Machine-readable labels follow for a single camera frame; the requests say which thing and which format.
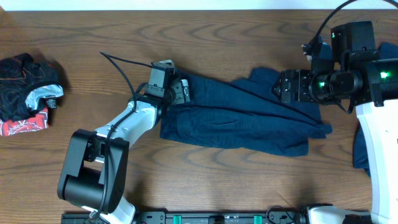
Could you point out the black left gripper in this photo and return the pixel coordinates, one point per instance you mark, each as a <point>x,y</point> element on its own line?
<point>181,92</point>

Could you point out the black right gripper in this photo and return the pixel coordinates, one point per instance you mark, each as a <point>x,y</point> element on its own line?
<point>303,77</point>

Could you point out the red patterned folded garment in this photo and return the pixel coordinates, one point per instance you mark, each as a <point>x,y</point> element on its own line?
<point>36,123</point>

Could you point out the navy blue garment pile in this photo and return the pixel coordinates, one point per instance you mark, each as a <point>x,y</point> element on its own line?
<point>360,154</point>

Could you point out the black patterned folded garment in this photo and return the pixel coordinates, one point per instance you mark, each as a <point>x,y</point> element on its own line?
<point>27,87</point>

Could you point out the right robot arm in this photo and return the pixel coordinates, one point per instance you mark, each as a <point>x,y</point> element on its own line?
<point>351,68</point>

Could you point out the navy blue shorts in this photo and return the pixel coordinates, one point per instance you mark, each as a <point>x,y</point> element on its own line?
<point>243,113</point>

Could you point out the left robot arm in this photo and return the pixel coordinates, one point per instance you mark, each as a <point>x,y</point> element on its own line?
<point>94,171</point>

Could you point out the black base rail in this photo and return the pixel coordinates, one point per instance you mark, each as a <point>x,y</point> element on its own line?
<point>218,218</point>

